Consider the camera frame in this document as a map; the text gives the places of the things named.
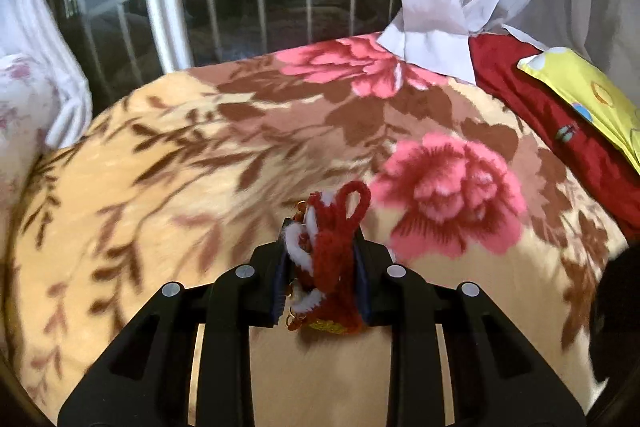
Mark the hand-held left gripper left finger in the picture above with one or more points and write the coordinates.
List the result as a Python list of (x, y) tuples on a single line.
[(281, 277)]

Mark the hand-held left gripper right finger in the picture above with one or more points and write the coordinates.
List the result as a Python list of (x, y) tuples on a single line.
[(363, 277)]

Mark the red white pipe cleaner ornament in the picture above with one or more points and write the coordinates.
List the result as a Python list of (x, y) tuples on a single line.
[(332, 247)]

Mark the beige floral blanket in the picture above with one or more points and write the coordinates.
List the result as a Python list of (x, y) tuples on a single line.
[(200, 167)]

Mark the yellow printed pillow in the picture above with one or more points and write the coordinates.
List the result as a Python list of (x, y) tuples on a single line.
[(590, 92)]

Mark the red cloth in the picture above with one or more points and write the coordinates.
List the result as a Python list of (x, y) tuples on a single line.
[(530, 97)]

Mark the white floral pillow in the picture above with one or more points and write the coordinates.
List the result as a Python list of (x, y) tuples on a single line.
[(20, 107)]

